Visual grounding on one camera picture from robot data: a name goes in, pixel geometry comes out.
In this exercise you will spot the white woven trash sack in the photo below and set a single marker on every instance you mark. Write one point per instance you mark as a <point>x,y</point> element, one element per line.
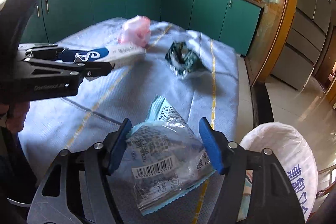
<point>293,153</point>

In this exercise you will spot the clear printed plastic wrapper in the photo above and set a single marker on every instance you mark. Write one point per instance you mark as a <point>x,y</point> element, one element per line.
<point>166,158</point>

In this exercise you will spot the teal lower kitchen cabinets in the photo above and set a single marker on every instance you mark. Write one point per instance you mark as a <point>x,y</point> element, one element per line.
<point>232,22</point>

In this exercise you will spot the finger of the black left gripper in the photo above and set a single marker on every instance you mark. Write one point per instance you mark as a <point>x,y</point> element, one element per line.
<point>93,69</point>

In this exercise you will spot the dark green foil wrapper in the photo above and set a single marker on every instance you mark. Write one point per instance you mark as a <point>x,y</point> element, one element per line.
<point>183,62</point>

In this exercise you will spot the wooden glass sliding door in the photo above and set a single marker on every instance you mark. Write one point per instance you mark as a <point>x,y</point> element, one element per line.
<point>271,34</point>

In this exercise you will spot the light blue tablecloth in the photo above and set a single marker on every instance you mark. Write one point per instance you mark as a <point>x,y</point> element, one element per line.
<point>76,123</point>

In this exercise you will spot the silver refrigerator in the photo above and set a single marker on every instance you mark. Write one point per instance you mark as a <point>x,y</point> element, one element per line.
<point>304,42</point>

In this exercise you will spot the person's left hand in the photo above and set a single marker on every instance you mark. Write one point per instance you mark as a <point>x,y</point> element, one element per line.
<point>13,117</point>

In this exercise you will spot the white blue toothpaste box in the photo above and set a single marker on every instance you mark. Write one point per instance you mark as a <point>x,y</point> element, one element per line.
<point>118,55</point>

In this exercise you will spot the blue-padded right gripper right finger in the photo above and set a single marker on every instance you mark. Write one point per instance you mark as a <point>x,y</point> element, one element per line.
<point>216,145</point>

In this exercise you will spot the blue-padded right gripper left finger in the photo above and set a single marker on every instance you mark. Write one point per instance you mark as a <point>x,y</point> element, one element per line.
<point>115,145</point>

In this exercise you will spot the pink plastic bag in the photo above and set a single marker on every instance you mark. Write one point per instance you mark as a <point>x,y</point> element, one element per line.
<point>136,30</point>

